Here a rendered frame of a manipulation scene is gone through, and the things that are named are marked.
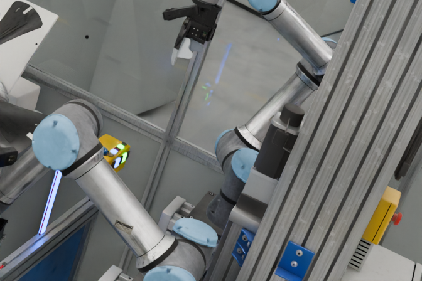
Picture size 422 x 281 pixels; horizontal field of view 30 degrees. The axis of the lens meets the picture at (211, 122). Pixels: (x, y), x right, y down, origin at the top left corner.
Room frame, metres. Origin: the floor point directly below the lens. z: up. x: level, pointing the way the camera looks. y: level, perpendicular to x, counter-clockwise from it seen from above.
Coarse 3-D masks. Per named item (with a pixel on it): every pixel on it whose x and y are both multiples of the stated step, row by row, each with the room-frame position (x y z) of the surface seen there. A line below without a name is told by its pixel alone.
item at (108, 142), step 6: (102, 138) 2.34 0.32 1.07; (108, 138) 2.35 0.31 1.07; (114, 138) 2.37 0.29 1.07; (102, 144) 2.30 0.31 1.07; (108, 144) 2.31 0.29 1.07; (114, 144) 2.33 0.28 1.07; (108, 150) 2.28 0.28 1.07; (120, 150) 2.30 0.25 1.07; (126, 150) 2.33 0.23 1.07; (108, 156) 2.24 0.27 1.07; (114, 156) 2.25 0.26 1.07; (120, 156) 2.29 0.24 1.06; (114, 168) 2.27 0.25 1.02; (120, 168) 2.33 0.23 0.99
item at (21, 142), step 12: (0, 108) 2.08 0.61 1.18; (12, 108) 2.11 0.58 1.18; (0, 120) 2.03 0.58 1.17; (12, 120) 2.05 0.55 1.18; (24, 120) 2.07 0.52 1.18; (36, 120) 2.09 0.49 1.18; (0, 132) 1.99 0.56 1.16; (12, 132) 2.01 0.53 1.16; (24, 132) 2.03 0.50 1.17; (0, 144) 1.95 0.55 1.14; (12, 144) 1.97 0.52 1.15; (24, 144) 1.99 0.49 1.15
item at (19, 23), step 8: (16, 8) 2.31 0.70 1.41; (24, 8) 2.29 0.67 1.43; (32, 8) 2.28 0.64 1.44; (8, 16) 2.30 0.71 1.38; (16, 16) 2.27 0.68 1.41; (24, 16) 2.25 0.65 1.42; (32, 16) 2.24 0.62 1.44; (0, 24) 2.28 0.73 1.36; (8, 24) 2.24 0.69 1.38; (16, 24) 2.22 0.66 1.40; (24, 24) 2.21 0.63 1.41; (32, 24) 2.20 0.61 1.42; (40, 24) 2.20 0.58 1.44; (0, 32) 2.21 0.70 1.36; (8, 32) 2.20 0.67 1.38; (16, 32) 2.18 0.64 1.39; (24, 32) 2.18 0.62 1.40; (0, 40) 2.17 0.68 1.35; (8, 40) 2.16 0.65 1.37
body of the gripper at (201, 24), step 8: (192, 0) 2.20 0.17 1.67; (200, 8) 2.20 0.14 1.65; (208, 8) 2.18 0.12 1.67; (216, 8) 2.19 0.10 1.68; (192, 16) 2.20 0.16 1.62; (200, 16) 2.20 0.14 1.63; (208, 16) 2.19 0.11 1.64; (216, 16) 2.20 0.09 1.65; (184, 24) 2.19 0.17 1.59; (192, 24) 2.18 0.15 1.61; (200, 24) 2.18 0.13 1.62; (208, 24) 2.19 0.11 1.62; (216, 24) 2.23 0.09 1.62; (192, 32) 2.19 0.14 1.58; (200, 32) 2.17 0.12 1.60; (208, 32) 2.21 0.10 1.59; (200, 40) 2.17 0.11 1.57; (208, 40) 2.21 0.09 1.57
